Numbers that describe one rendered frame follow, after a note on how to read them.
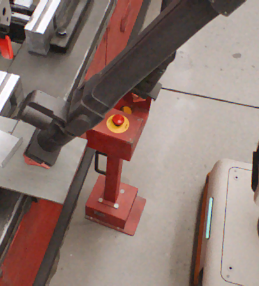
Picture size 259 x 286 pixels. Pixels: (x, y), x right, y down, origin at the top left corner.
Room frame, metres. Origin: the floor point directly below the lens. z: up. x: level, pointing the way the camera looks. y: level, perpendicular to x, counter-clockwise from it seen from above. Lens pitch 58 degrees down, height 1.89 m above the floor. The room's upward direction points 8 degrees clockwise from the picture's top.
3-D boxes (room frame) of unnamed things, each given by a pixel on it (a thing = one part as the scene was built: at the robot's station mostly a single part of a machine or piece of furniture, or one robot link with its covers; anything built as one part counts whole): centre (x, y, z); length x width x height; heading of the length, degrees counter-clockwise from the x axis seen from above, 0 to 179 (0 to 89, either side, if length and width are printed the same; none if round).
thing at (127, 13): (1.50, 0.08, 0.59); 0.15 x 0.02 x 0.07; 171
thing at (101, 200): (0.81, 0.04, 0.13); 0.10 x 0.10 x 0.01; 77
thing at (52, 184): (0.48, 0.24, 1.00); 0.26 x 0.18 x 0.01; 81
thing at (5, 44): (0.65, 0.30, 1.20); 0.04 x 0.02 x 0.10; 81
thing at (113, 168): (0.81, 0.04, 0.39); 0.05 x 0.05 x 0.54; 77
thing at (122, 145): (0.81, 0.04, 0.75); 0.20 x 0.16 x 0.18; 167
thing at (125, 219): (0.81, 0.01, 0.06); 0.25 x 0.20 x 0.12; 77
